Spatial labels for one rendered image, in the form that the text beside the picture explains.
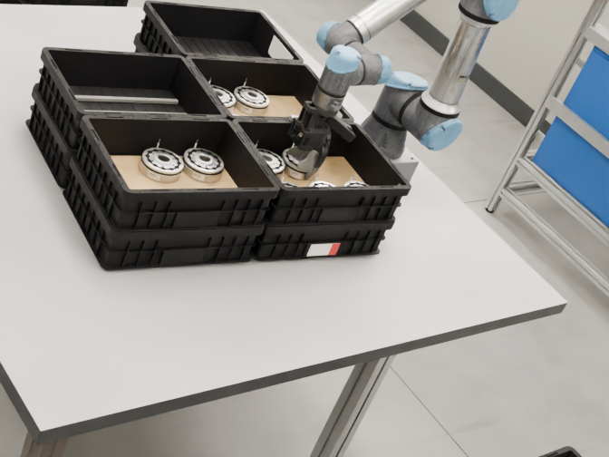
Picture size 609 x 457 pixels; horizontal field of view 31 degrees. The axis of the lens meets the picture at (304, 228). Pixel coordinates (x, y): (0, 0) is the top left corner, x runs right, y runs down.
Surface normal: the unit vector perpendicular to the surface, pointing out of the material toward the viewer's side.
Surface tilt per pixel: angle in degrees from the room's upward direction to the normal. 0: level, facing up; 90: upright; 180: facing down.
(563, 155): 90
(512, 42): 90
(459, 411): 0
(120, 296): 0
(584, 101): 90
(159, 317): 0
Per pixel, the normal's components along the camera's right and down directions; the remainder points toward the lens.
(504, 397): 0.33, -0.78
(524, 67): -0.77, 0.11
